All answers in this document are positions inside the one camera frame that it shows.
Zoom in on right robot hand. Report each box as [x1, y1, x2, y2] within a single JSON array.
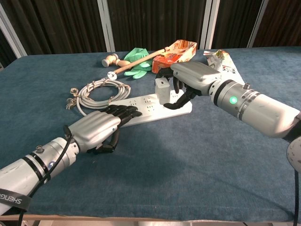
[[155, 61, 223, 110]]

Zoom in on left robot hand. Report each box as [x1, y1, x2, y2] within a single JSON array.
[[64, 105, 143, 155]]

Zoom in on grey power adapter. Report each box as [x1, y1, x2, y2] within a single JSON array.
[[154, 78, 171, 105]]

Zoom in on white power strip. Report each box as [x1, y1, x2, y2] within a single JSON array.
[[109, 92, 193, 128]]

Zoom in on orange snack box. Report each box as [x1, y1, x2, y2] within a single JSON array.
[[151, 39, 198, 74]]

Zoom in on white snack bag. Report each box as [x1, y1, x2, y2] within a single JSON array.
[[203, 49, 246, 85]]

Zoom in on dark folding partition panel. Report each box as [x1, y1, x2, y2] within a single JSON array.
[[0, 30, 17, 69], [0, 0, 111, 57], [106, 0, 214, 52], [253, 0, 301, 48], [211, 0, 263, 49]]

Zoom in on green rubber glove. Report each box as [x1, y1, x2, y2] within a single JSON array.
[[123, 47, 154, 79]]

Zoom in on small wooden mallet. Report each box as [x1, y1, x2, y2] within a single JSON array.
[[101, 53, 131, 69]]

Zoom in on white cable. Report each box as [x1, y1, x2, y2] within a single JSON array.
[[65, 71, 131, 117]]

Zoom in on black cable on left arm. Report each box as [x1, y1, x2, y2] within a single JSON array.
[[18, 125, 74, 226]]

